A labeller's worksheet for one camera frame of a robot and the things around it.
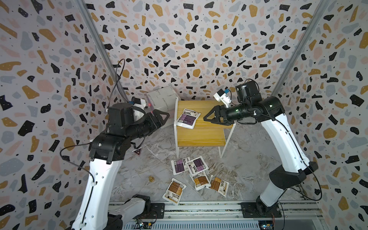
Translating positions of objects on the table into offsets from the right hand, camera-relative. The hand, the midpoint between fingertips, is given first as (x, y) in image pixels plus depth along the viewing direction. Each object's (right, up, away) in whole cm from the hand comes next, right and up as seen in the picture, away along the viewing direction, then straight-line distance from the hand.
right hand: (207, 121), depth 61 cm
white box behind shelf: (-26, +15, +36) cm, 48 cm away
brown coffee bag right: (+8, -36, +19) cm, 41 cm away
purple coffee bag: (-9, +1, +9) cm, 13 cm away
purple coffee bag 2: (-15, -28, +28) cm, 42 cm away
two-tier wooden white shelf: (+1, -7, +29) cm, 30 cm away
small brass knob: (-30, -33, +22) cm, 50 cm away
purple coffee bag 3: (-4, -27, +28) cm, 40 cm away
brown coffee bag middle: (-2, -34, +20) cm, 40 cm away
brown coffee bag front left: (-17, -38, +17) cm, 45 cm away
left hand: (-17, +1, -2) cm, 17 cm away
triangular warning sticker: (-44, -20, +36) cm, 60 cm away
